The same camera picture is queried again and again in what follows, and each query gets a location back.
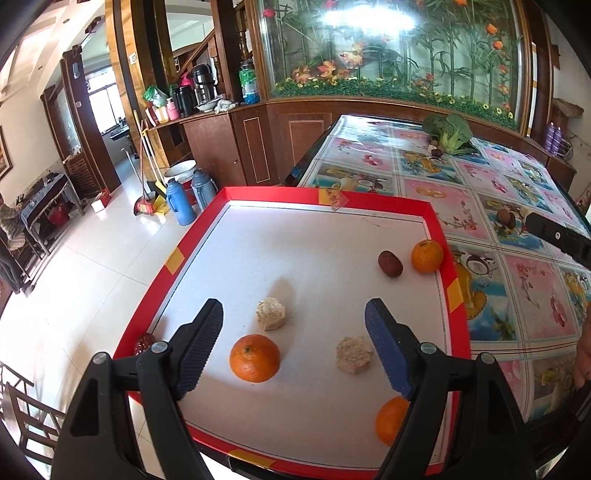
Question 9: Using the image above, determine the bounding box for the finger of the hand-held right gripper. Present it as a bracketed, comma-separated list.
[525, 210, 591, 271]

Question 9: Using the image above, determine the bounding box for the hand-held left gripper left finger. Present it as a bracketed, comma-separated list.
[50, 298, 225, 480]

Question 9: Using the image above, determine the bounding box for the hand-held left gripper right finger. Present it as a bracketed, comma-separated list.
[364, 298, 539, 480]

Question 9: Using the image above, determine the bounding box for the orange mandarin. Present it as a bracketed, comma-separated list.
[229, 334, 281, 384]
[411, 239, 445, 274]
[375, 395, 411, 447]

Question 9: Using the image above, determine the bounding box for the beige cake cube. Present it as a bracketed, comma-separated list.
[256, 298, 288, 332]

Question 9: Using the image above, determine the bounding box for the red-rimmed white tray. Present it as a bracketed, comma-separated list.
[112, 186, 472, 478]

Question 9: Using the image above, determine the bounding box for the person's right hand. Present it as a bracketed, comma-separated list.
[571, 318, 591, 391]

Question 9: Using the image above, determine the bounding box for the brown wicker basket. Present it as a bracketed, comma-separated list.
[551, 98, 585, 127]

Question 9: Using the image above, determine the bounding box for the blue thermos flask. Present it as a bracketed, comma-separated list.
[165, 179, 197, 227]

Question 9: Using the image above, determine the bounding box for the yellow dustpan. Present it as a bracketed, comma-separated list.
[153, 182, 171, 217]

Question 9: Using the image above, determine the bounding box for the broom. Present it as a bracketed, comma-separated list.
[133, 111, 158, 216]

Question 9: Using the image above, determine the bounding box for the green leafy vegetable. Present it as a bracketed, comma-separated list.
[422, 113, 474, 155]

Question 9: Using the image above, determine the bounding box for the grey-blue thermos flask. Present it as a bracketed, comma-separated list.
[191, 168, 219, 208]

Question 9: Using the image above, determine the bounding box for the white basin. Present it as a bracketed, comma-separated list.
[164, 159, 197, 182]

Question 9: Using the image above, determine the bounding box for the wooden chair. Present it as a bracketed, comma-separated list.
[0, 362, 68, 480]

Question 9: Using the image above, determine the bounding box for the dark side table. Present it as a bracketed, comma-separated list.
[18, 173, 86, 257]

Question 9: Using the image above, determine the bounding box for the black flask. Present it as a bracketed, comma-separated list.
[173, 85, 197, 118]

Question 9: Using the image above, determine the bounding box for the glass panel with artificial flowers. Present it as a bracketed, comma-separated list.
[256, 0, 529, 134]

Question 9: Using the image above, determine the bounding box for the green plastic bag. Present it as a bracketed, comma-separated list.
[142, 84, 169, 109]

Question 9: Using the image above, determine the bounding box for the black thermal pot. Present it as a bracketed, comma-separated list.
[191, 64, 221, 104]

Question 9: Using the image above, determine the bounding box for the green and blue water bottle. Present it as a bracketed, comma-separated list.
[239, 59, 262, 104]

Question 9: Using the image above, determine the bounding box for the framed wall picture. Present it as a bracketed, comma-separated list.
[0, 127, 12, 181]

